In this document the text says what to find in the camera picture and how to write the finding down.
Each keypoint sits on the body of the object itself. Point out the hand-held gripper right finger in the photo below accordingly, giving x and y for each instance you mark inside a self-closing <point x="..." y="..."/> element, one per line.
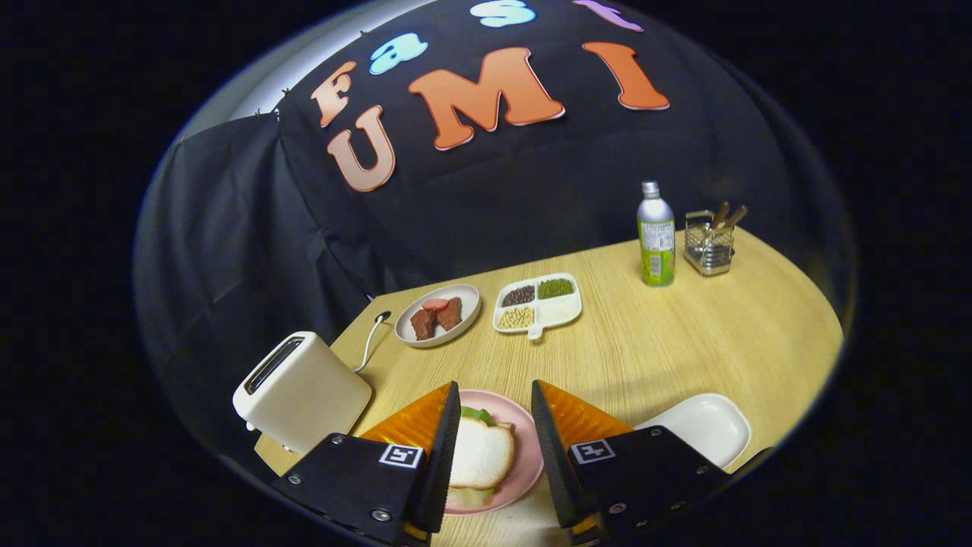
<point x="553" y="463"/>

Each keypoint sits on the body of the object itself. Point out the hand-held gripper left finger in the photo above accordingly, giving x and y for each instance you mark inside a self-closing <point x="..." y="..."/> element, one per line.
<point x="440" y="463"/>

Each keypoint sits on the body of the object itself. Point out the toasted bread slice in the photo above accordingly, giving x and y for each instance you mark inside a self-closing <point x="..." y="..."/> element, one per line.
<point x="482" y="454"/>

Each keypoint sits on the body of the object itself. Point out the green lettuce leaf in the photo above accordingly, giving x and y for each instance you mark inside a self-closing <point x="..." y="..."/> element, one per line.
<point x="477" y="415"/>

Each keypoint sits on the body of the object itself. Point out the pink plate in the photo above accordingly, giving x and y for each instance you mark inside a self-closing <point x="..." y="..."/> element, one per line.
<point x="525" y="456"/>

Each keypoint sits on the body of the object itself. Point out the bread slice under ham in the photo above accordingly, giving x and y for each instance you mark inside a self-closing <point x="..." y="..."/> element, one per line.
<point x="467" y="497"/>

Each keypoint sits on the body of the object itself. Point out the brown meat piece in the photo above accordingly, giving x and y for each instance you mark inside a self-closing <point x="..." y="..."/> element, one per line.
<point x="449" y="314"/>
<point x="423" y="324"/>

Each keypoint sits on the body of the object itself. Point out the pile of yellow soybeans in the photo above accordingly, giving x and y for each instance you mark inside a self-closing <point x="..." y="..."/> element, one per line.
<point x="516" y="317"/>

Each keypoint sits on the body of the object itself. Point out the white toaster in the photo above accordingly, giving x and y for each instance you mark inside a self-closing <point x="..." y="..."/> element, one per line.
<point x="304" y="395"/>

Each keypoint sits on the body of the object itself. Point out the white divided dish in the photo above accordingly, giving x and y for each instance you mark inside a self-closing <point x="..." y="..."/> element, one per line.
<point x="560" y="310"/>

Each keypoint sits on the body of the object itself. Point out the white rounded square plate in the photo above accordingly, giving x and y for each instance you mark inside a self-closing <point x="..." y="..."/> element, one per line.
<point x="706" y="425"/>

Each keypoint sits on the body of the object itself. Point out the red sausage slice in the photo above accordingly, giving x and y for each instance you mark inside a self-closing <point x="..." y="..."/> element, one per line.
<point x="435" y="303"/>

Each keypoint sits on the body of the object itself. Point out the round white plate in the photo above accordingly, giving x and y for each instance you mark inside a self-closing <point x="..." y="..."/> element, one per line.
<point x="469" y="300"/>

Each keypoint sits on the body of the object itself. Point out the pile of dark red beans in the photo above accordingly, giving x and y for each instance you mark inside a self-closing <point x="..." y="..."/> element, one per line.
<point x="519" y="295"/>

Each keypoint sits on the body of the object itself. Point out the pile of green beans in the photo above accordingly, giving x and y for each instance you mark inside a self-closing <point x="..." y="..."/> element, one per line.
<point x="556" y="288"/>

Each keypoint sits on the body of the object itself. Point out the silver green drink bottle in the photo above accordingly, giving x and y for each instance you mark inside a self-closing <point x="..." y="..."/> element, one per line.
<point x="657" y="247"/>

